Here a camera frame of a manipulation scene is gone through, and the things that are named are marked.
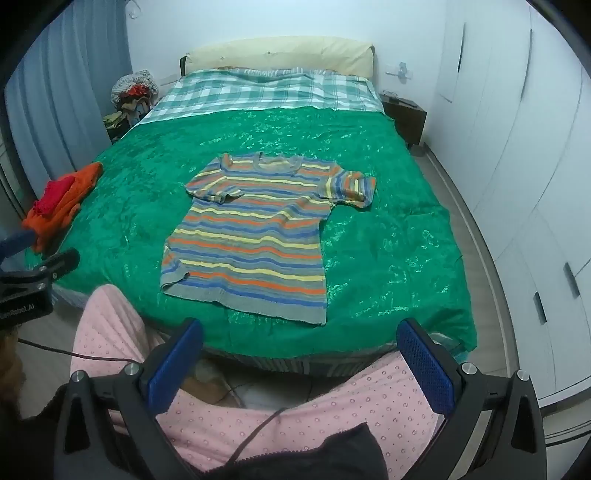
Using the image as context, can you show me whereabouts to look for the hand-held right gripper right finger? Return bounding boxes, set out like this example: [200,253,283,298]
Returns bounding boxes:
[396,318,543,480]

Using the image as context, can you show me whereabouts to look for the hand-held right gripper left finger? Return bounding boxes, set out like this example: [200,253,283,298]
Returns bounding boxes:
[54,318,206,480]

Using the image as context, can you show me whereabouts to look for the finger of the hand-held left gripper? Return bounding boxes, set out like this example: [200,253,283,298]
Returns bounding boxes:
[0,229,37,261]
[0,248,80,288]

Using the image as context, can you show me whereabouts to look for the striped knit t-shirt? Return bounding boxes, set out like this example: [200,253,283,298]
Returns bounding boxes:
[159,152,377,326]

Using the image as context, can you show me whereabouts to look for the pile of mixed clothes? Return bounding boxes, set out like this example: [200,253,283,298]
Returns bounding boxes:
[104,69,160,139]

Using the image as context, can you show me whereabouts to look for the brown cardboard piece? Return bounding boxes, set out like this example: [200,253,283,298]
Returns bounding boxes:
[181,369,243,409]

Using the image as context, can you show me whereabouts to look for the red cloth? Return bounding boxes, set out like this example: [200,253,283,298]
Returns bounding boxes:
[36,176,77,217]

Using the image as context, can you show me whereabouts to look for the orange cloth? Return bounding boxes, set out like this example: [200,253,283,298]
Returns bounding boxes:
[21,161,103,254]

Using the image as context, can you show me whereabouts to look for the person's pink dotted pants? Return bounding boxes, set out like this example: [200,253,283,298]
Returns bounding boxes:
[69,284,445,476]

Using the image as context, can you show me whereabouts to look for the green floral bedspread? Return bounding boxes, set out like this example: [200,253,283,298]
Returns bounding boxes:
[51,106,478,358]

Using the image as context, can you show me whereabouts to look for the blue curtain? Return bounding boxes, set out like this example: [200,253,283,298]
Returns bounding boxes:
[4,0,134,178]

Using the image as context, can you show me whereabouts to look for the white wardrobe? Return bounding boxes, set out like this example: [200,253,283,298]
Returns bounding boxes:
[427,0,591,409]

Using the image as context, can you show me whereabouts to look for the dark wooden nightstand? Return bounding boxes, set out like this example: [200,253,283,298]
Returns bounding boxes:
[381,95,428,149]

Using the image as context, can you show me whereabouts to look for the green checked bed sheet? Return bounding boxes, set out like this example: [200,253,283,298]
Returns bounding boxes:
[139,67,385,125]

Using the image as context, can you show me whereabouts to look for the white wall fitting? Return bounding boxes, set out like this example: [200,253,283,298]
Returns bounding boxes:
[385,61,413,85]

